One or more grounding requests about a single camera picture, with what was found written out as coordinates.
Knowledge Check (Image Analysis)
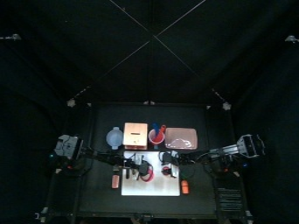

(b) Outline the wooden drawer box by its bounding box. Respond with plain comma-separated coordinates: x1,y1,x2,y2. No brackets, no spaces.
122,122,150,151

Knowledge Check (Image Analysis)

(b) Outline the pale blue bowl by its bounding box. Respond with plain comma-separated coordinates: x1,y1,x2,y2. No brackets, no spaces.
106,126,126,151

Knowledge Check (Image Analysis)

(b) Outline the white cutting board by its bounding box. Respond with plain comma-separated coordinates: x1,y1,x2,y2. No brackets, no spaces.
121,150,182,197

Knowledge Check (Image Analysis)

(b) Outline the orange oblong block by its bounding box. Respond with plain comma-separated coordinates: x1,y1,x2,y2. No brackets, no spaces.
111,173,121,189
181,179,191,195

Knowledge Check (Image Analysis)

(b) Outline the red cup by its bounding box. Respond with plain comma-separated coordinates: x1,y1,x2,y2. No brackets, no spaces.
147,129,166,145

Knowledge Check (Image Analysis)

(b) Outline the red utensil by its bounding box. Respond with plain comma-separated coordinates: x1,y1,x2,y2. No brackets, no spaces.
157,124,167,140

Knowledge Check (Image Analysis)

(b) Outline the blue utensil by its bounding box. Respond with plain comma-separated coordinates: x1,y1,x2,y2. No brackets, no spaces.
151,122,161,138

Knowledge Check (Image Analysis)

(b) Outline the printed label sticker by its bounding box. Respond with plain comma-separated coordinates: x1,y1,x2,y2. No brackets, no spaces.
218,186,243,215

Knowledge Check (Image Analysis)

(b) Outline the red ring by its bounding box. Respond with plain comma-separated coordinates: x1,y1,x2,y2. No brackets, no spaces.
139,169,155,183

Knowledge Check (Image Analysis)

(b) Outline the thin white cord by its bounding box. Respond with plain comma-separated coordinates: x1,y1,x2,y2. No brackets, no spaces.
71,0,207,101
109,0,227,103

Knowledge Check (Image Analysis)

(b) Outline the grey frame clamp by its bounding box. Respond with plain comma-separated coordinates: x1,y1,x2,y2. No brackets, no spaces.
0,33,23,41
285,34,299,44

